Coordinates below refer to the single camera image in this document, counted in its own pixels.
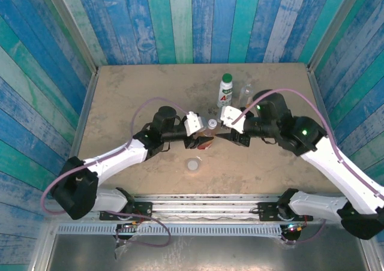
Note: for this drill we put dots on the small circuit board with LEDs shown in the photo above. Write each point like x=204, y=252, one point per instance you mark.
x=292, y=228
x=129, y=224

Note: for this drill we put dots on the wide translucent bottle cap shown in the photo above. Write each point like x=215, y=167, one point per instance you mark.
x=193, y=165

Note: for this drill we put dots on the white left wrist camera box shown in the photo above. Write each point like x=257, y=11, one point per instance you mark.
x=193, y=122

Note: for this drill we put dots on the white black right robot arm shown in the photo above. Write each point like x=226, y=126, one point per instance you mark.
x=345, y=175

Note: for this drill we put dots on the aluminium mounting rail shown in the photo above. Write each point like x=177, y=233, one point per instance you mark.
x=204, y=208

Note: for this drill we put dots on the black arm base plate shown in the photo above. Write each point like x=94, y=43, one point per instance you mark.
x=267, y=211
x=141, y=209

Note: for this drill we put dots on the clear bottle orange white label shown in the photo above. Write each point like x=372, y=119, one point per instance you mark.
x=246, y=92

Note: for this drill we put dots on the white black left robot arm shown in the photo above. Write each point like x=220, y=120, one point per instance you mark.
x=114, y=160

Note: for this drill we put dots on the aluminium frame post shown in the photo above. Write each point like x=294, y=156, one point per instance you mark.
x=329, y=28
x=72, y=28

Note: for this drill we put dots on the amber drink bottle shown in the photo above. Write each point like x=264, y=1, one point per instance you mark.
x=210, y=131

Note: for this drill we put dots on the steel sheet panel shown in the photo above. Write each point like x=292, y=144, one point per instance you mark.
x=210, y=253

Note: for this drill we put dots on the aluminium table edge rail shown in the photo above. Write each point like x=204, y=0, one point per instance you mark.
x=83, y=118
x=323, y=109

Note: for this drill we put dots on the white bottle red letter label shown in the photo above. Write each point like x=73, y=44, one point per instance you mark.
x=225, y=94

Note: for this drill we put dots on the green bottle cap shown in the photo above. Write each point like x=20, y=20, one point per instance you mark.
x=227, y=77

